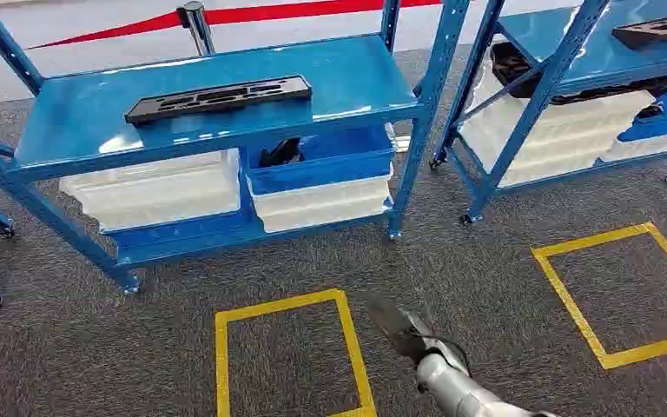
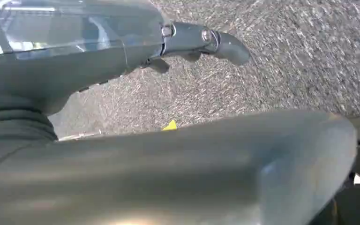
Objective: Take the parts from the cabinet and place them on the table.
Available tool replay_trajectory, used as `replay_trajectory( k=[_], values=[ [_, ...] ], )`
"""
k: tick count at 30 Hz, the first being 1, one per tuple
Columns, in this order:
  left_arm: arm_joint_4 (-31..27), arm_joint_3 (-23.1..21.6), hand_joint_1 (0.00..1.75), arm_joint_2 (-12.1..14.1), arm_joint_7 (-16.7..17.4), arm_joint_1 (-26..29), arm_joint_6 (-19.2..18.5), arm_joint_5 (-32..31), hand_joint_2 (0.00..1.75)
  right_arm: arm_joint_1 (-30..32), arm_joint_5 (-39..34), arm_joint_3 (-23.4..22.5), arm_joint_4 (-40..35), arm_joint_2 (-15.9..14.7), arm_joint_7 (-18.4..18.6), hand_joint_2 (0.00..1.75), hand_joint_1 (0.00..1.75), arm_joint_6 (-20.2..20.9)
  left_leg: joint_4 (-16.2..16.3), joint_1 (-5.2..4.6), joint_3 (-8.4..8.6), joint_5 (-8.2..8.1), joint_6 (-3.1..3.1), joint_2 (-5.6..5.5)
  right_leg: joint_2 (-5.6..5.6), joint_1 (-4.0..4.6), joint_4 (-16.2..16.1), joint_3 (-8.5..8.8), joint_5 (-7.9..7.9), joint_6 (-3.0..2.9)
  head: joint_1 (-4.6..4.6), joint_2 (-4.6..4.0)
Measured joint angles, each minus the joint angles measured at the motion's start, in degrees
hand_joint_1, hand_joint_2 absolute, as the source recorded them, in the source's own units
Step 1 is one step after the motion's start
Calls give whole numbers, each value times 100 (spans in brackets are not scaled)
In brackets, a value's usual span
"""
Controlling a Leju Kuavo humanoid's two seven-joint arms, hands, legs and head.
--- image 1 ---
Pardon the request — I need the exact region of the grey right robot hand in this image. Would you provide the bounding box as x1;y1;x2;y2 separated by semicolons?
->
366;295;472;378

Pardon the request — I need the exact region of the long black slotted tray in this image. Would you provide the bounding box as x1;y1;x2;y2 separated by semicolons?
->
124;75;314;127
611;12;667;50

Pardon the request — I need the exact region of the yellow floor tape square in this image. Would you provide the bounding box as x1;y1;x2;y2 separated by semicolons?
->
214;288;379;417
531;222;667;371

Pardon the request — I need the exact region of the black moulded part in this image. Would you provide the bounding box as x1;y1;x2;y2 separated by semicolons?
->
258;136;306;169
490;41;667;106

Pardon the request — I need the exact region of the large white plastic bin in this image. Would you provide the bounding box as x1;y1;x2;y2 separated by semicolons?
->
58;148;241;233
459;57;657;187

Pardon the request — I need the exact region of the red barrier belt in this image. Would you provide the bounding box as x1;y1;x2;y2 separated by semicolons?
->
28;0;444;50

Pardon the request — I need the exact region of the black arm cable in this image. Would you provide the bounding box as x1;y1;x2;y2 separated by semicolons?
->
405;332;474;378

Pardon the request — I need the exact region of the chrome stanchion post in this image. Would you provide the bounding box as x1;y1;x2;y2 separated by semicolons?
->
175;1;216;57

